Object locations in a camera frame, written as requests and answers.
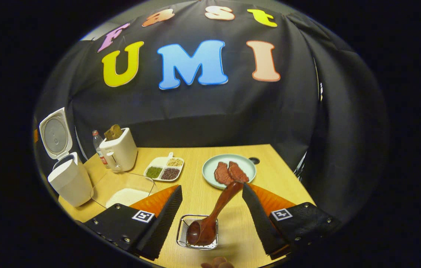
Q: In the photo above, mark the clear container of rice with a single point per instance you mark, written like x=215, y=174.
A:
x=124, y=195

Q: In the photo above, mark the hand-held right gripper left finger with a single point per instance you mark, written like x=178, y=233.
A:
x=165, y=217

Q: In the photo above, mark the black backdrop cloth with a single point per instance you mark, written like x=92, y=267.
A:
x=210, y=111

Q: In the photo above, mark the pale green plate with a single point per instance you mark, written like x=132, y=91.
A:
x=210, y=167

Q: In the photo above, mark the red meat slice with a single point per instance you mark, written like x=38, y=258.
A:
x=238, y=171
x=222, y=174

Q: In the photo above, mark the clear plastic water bottle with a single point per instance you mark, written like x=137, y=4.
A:
x=98, y=149

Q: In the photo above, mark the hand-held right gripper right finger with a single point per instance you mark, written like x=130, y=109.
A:
x=259, y=219

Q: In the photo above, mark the brown wooden spoon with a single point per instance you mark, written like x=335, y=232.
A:
x=205, y=230

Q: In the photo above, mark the white rice cooker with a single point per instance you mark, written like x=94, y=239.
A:
x=69, y=182

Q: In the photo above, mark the brown rounded food item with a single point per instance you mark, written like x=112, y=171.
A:
x=218, y=263

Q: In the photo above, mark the white toaster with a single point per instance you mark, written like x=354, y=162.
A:
x=121, y=152

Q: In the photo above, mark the brown bread slice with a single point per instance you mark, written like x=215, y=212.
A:
x=117, y=131
x=108, y=134

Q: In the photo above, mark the white divided bean dish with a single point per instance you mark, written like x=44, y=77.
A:
x=164, y=169

